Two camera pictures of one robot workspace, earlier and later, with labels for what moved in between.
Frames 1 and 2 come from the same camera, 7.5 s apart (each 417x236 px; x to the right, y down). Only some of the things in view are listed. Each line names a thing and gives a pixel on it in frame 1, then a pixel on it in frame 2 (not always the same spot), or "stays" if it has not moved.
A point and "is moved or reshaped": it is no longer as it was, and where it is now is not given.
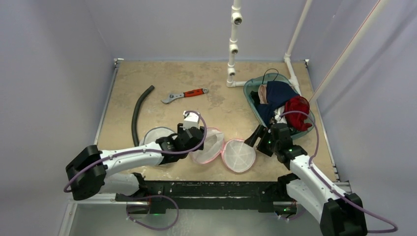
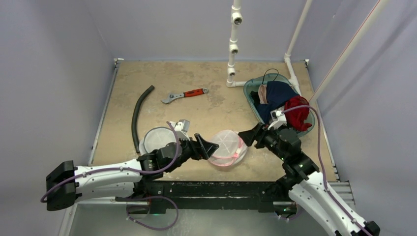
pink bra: x=262 y=94 stays
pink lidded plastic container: x=236 y=155 is moved or reshaped
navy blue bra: x=277 y=93 stays
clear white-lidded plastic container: x=156 y=133 stays
